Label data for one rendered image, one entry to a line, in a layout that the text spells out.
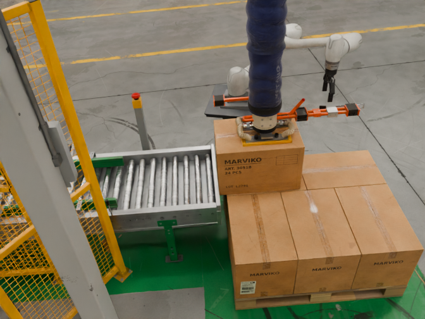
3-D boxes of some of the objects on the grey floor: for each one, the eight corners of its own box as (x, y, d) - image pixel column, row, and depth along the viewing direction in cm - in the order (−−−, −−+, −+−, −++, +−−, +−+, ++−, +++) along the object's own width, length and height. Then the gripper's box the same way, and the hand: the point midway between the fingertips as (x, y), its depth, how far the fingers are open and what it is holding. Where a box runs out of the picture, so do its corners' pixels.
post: (150, 191, 381) (131, 101, 316) (150, 186, 386) (132, 97, 321) (157, 190, 381) (140, 100, 316) (157, 185, 386) (140, 96, 321)
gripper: (320, 59, 267) (317, 87, 281) (331, 77, 248) (326, 106, 262) (331, 57, 267) (327, 86, 281) (343, 76, 248) (338, 106, 262)
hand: (327, 94), depth 270 cm, fingers open, 13 cm apart
